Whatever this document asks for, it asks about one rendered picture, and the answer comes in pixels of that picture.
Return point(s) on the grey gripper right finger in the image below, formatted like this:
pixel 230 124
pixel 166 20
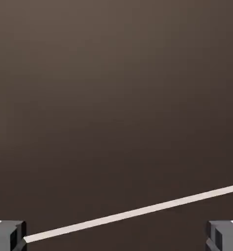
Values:
pixel 230 238

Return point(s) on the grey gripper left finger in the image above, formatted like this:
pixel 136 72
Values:
pixel 2 235

